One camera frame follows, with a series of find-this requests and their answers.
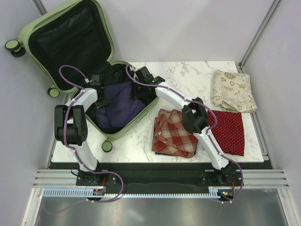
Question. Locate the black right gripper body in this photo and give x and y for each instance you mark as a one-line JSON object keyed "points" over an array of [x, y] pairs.
{"points": [[139, 91]]}

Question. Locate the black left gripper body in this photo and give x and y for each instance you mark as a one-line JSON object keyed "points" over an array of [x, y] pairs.
{"points": [[102, 101]]}

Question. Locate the purple garment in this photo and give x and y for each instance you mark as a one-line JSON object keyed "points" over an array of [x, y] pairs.
{"points": [[119, 108]]}

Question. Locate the cream printed garment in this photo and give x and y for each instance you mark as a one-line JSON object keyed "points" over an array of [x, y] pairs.
{"points": [[232, 92]]}

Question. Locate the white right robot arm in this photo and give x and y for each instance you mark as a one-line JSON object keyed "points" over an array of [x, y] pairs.
{"points": [[197, 118]]}

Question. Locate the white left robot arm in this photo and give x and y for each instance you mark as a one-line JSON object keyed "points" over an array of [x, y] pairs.
{"points": [[71, 129]]}

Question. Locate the green hard-shell suitcase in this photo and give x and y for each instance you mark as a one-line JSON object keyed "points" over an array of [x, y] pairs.
{"points": [[70, 44]]}

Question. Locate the red plaid folded shirt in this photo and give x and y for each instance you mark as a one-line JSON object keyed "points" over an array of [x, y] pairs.
{"points": [[170, 136]]}

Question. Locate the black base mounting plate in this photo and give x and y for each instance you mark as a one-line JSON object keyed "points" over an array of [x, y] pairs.
{"points": [[114, 182]]}

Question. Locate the red polka dot cloth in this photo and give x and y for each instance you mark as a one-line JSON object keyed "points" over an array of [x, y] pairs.
{"points": [[229, 131]]}

